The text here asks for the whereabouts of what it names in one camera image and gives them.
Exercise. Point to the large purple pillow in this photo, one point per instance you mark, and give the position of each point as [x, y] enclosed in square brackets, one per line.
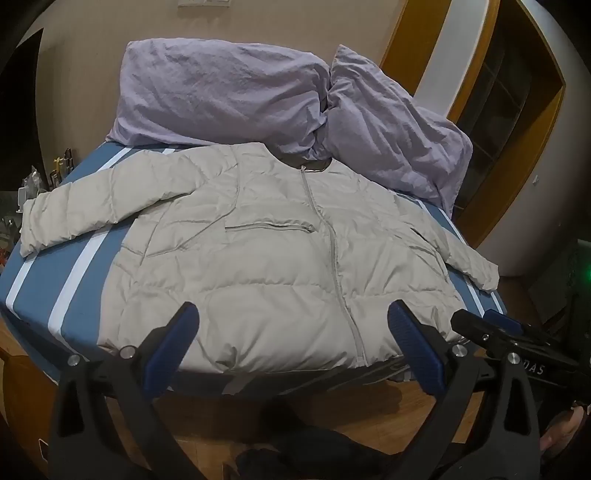
[221, 92]

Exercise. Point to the person's right hand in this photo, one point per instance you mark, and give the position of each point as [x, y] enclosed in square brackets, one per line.
[563, 431]

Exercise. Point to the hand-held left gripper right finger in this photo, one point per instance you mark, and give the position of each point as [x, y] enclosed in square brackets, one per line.
[415, 346]

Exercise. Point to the small purple pillow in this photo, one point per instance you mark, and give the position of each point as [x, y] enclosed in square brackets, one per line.
[392, 134]

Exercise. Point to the bedside clutter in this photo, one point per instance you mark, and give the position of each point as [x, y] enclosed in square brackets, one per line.
[32, 203]

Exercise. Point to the blue striped bed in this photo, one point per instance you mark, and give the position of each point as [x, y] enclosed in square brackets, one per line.
[60, 277]

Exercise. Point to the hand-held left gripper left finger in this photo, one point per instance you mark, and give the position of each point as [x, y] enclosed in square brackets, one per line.
[173, 341]

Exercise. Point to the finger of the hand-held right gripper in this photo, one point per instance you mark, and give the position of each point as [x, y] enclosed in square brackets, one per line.
[503, 321]
[468, 325]

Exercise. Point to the beige puffer jacket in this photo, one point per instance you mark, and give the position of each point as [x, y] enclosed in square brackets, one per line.
[258, 258]

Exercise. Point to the dark device with green light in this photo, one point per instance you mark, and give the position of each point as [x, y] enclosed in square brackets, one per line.
[568, 286]

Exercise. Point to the dark glass door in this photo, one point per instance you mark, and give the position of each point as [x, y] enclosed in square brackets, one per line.
[503, 92]

